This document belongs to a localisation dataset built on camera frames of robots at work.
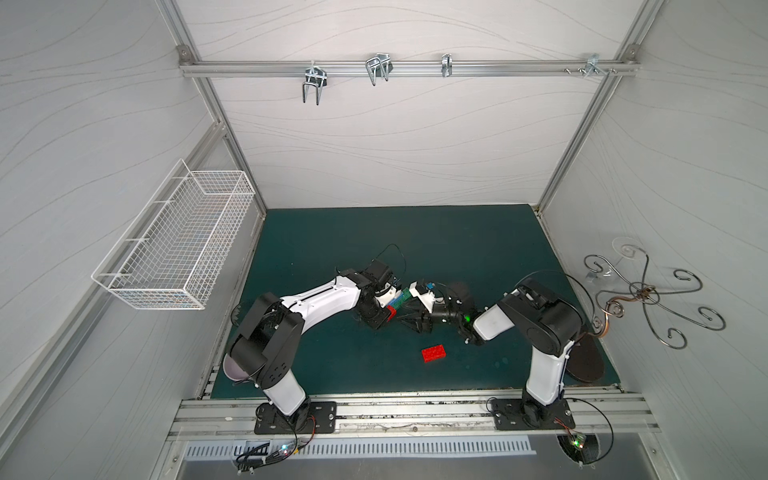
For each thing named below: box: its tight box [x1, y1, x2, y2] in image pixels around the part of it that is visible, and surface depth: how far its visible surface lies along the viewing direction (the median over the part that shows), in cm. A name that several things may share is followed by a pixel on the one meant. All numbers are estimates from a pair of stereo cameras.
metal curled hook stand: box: [584, 245, 725, 350], surface depth 63 cm
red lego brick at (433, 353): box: [421, 344, 446, 363], surface depth 84 cm
